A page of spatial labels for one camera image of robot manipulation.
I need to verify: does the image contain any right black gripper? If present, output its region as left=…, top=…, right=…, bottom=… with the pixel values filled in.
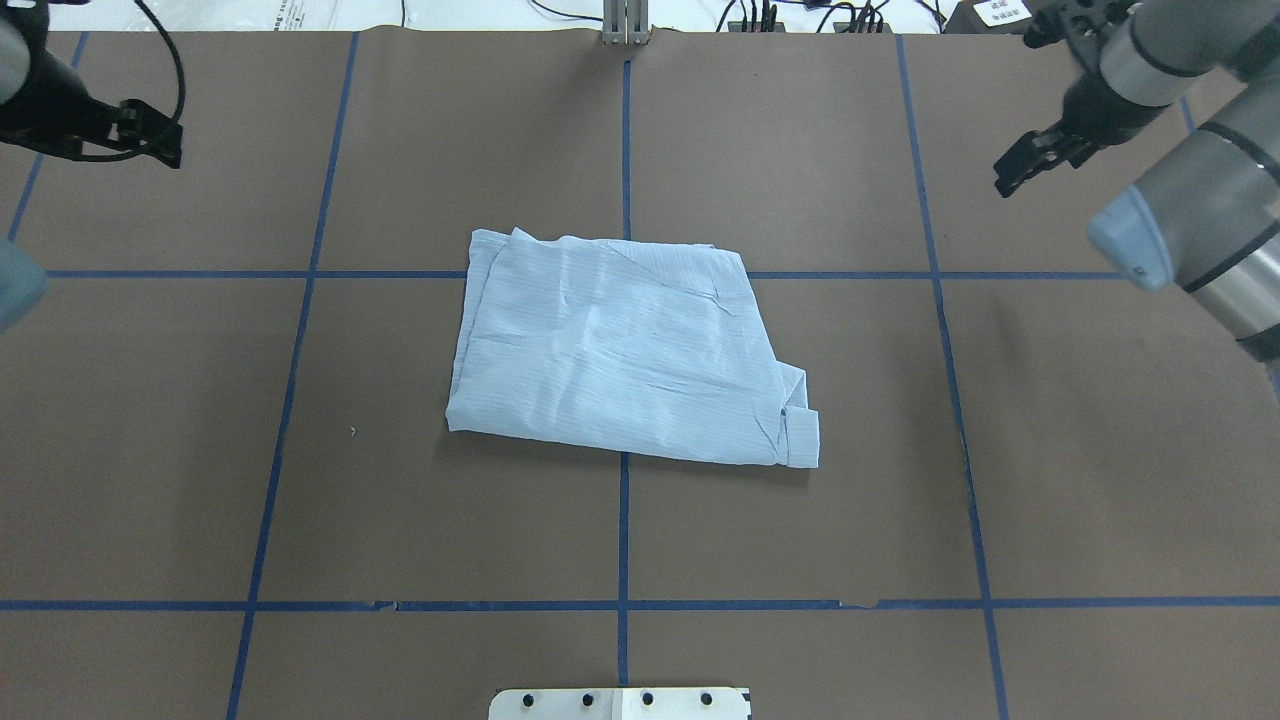
left=993, top=73, right=1171, bottom=199

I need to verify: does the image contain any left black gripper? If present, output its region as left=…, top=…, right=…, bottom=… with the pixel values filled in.
left=1, top=40, right=184, bottom=170

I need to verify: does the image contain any light blue button-up shirt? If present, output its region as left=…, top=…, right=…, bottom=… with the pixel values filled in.
left=445, top=229, right=820, bottom=469

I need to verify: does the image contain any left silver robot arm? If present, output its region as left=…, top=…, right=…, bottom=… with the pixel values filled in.
left=1, top=1, right=188, bottom=331

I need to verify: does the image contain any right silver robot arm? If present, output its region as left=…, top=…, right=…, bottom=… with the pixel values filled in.
left=993, top=1, right=1279, bottom=370

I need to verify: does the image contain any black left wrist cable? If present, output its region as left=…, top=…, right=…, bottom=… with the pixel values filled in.
left=70, top=0, right=189, bottom=163

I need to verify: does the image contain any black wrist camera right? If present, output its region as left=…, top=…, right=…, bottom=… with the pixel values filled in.
left=1023, top=1, right=1140, bottom=49

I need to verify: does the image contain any aluminium frame post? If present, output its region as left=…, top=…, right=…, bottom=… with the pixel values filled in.
left=600, top=0, right=652, bottom=46

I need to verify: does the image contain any white pedestal column with base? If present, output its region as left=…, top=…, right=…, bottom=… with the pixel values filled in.
left=488, top=685, right=753, bottom=719

